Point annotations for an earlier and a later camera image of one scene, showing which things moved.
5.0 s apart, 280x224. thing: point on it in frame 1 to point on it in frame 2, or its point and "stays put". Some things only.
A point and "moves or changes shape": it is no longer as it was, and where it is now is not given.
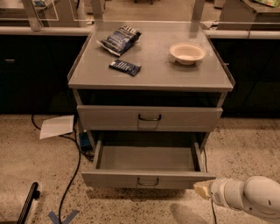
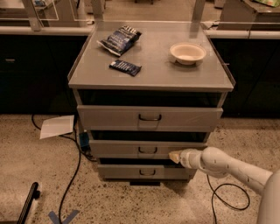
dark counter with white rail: (36, 62) stays put
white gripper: (218, 191) to (185, 157)
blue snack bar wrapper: (126, 67) stays put
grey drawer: (144, 164) moves or changes shape
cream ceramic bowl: (186, 52) stays put
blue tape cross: (71, 216) stays put
